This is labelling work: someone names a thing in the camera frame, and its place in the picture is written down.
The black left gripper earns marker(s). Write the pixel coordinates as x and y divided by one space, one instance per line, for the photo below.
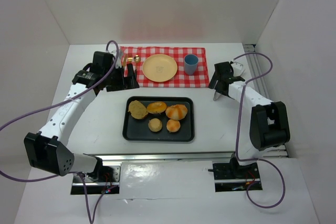
122 82

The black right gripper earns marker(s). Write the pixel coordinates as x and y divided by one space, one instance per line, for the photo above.
219 85

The metal serving tongs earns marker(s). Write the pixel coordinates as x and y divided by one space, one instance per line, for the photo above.
216 96

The orange glazed donut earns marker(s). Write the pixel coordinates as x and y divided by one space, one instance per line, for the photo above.
156 107

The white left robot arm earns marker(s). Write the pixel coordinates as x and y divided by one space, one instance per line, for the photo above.
47 149

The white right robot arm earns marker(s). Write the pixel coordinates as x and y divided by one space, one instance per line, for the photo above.
236 92

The flat brown bread slice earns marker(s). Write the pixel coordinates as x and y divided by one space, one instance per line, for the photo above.
137 110

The red white checkered cloth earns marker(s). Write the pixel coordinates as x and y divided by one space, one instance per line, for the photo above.
199 79

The beige round plate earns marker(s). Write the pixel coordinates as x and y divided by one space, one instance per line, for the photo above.
159 68

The blue cup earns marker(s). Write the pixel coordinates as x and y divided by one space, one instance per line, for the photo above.
190 64

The twisted orange white bun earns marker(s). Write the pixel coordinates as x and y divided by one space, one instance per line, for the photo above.
176 112

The small round tan muffin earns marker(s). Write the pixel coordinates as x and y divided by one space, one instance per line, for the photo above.
155 125

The small orange round bun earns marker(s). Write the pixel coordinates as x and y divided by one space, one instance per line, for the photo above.
173 125

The gold spoon green handle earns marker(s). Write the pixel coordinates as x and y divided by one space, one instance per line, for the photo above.
137 60

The gold knife green handle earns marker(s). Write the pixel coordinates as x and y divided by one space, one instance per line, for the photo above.
124 63

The aluminium rail at table edge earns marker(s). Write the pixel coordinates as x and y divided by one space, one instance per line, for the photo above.
166 157

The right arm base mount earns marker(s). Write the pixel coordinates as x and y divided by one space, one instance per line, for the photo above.
233 177

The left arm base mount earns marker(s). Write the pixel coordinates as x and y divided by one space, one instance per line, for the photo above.
108 182

